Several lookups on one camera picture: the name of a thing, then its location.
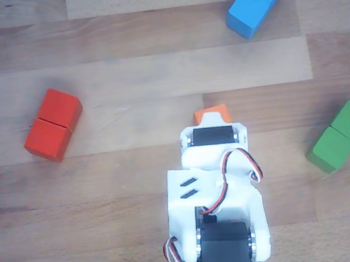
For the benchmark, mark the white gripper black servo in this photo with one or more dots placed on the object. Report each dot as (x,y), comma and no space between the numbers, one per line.
(212,136)

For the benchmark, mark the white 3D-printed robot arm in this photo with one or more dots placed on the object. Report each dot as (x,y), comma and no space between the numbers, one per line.
(210,197)

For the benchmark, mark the small orange wooden cube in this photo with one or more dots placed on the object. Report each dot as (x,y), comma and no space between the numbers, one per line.
(216,110)

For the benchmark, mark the blue rectangular wooden block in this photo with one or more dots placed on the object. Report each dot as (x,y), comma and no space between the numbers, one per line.
(253,6)

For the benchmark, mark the green rectangular wooden block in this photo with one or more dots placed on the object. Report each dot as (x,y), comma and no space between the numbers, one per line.
(339,140)

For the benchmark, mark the red rectangular wooden block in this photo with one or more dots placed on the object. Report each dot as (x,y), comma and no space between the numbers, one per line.
(52,125)

